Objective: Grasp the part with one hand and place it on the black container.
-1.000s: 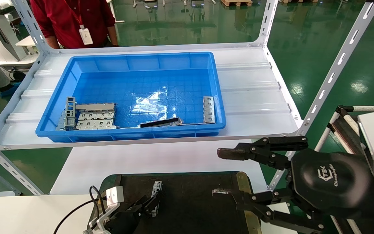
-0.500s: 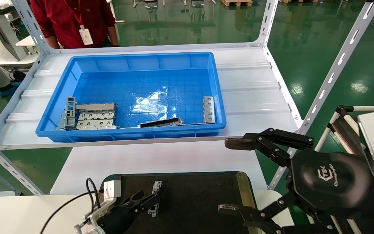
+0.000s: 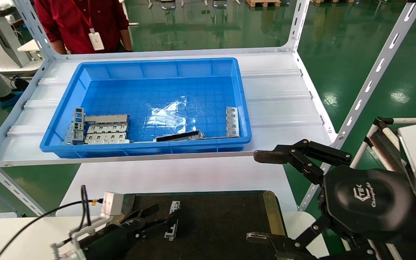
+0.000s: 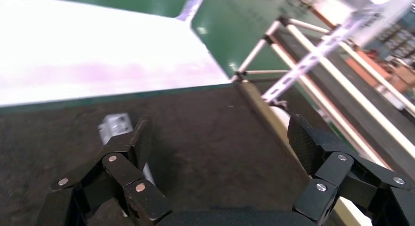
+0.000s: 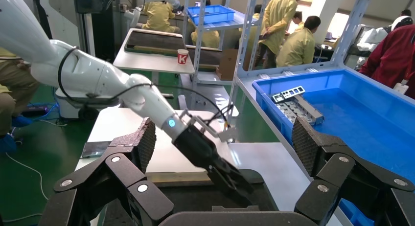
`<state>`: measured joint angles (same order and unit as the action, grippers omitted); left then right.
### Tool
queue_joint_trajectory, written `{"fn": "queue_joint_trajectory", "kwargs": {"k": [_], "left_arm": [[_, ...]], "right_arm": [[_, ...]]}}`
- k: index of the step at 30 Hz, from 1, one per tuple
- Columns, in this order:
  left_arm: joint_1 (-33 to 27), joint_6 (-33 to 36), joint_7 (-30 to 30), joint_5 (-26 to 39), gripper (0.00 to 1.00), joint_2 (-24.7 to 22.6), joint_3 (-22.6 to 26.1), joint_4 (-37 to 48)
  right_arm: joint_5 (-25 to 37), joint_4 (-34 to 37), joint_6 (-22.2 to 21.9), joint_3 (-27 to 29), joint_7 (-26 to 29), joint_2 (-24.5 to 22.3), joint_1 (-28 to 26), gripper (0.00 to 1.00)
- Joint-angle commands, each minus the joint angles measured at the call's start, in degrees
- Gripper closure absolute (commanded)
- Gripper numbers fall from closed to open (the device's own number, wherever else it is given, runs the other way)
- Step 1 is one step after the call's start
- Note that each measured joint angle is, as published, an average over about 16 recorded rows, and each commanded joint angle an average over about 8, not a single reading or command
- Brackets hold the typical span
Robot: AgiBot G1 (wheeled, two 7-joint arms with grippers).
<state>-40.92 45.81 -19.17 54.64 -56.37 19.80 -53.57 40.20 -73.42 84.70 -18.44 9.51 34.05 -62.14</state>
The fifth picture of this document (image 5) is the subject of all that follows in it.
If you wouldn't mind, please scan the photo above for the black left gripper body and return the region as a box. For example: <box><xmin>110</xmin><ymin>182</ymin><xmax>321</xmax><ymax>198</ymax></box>
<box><xmin>172</xmin><ymin>124</ymin><xmax>228</xmax><ymax>181</ymax></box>

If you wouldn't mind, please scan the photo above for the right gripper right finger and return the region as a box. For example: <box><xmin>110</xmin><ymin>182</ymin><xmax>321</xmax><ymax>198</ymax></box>
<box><xmin>291</xmin><ymin>116</ymin><xmax>415</xmax><ymax>226</ymax></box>

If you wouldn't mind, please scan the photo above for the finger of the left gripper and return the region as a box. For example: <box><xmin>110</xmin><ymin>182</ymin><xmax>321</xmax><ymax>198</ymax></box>
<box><xmin>207</xmin><ymin>167</ymin><xmax>251</xmax><ymax>206</ymax></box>
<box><xmin>221</xmin><ymin>158</ymin><xmax>256</xmax><ymax>197</ymax></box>

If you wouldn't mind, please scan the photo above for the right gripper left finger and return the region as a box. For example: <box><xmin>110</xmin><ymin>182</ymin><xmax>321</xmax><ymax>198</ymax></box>
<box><xmin>38</xmin><ymin>117</ymin><xmax>175</xmax><ymax>226</ymax></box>

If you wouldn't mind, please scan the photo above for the flat stamped metal part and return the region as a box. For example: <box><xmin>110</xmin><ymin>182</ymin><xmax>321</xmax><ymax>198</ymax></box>
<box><xmin>283</xmin><ymin>100</ymin><xmax>315</xmax><ymax>125</ymax></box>
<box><xmin>277</xmin><ymin>103</ymin><xmax>297</xmax><ymax>122</ymax></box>

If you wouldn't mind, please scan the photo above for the grey perforated metal part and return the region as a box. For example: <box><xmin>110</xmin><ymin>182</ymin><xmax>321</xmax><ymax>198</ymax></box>
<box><xmin>272</xmin><ymin>86</ymin><xmax>306</xmax><ymax>104</ymax></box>

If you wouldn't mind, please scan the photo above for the black smartphone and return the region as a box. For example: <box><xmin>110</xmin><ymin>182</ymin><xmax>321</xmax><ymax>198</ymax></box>
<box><xmin>81</xmin><ymin>140</ymin><xmax>113</xmax><ymax>159</ymax></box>

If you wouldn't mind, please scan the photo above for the long grey metal channel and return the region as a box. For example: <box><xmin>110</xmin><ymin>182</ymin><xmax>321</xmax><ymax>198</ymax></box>
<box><xmin>293</xmin><ymin>94</ymin><xmax>325</xmax><ymax>125</ymax></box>

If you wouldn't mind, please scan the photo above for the brown cardboard box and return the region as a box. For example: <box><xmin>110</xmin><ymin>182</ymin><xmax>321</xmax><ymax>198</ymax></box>
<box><xmin>215</xmin><ymin>48</ymin><xmax>248</xmax><ymax>82</ymax></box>

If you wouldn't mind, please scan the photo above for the red paper cup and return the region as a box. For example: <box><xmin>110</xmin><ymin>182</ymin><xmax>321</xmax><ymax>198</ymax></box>
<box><xmin>177</xmin><ymin>48</ymin><xmax>190</xmax><ymax>65</ymax></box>

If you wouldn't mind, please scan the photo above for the white id badge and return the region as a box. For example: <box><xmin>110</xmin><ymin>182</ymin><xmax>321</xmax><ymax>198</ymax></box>
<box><xmin>392</xmin><ymin>80</ymin><xmax>410</xmax><ymax>95</ymax></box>

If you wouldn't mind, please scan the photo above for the white table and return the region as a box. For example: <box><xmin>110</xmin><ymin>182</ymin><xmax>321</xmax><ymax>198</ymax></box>
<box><xmin>113</xmin><ymin>27</ymin><xmax>195</xmax><ymax>109</ymax></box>

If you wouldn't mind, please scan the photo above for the floor power strip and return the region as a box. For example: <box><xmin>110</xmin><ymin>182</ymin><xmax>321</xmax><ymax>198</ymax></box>
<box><xmin>22</xmin><ymin>103</ymin><xmax>49</xmax><ymax>114</ymax></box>

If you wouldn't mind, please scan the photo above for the person in yellow coat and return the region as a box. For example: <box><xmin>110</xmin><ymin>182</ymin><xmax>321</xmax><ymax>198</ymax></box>
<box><xmin>190</xmin><ymin>29</ymin><xmax>221</xmax><ymax>49</ymax></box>
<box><xmin>291</xmin><ymin>11</ymin><xmax>305</xmax><ymax>29</ymax></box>
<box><xmin>256</xmin><ymin>0</ymin><xmax>306</xmax><ymax>69</ymax></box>
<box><xmin>276</xmin><ymin>15</ymin><xmax>322</xmax><ymax>68</ymax></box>
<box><xmin>139</xmin><ymin>0</ymin><xmax>181</xmax><ymax>34</ymax></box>

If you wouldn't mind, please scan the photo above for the person in red shirt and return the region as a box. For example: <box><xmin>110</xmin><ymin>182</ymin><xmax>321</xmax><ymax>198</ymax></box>
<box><xmin>359</xmin><ymin>23</ymin><xmax>415</xmax><ymax>100</ymax></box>

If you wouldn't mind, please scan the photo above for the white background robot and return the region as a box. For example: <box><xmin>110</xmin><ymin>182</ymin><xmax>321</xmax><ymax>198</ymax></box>
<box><xmin>355</xmin><ymin>15</ymin><xmax>414</xmax><ymax>57</ymax></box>

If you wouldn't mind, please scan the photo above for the person in khaki trousers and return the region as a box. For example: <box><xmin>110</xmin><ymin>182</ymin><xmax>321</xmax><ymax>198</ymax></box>
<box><xmin>0</xmin><ymin>47</ymin><xmax>41</xmax><ymax>154</ymax></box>

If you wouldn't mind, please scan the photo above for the white robot column base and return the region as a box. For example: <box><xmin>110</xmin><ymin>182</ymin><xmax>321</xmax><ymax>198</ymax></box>
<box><xmin>39</xmin><ymin>0</ymin><xmax>123</xmax><ymax>120</ymax></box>

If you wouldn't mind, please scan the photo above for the small blue plastic bin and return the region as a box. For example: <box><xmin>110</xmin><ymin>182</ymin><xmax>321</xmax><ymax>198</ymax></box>
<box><xmin>186</xmin><ymin>4</ymin><xmax>236</xmax><ymax>26</ymax></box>

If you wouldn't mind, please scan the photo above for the metal camera bracket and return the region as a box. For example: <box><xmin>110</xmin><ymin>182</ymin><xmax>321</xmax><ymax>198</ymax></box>
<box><xmin>180</xmin><ymin>109</ymin><xmax>237</xmax><ymax>144</ymax></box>

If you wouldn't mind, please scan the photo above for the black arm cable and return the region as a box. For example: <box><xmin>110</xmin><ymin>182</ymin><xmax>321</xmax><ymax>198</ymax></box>
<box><xmin>57</xmin><ymin>46</ymin><xmax>232</xmax><ymax>128</ymax></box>

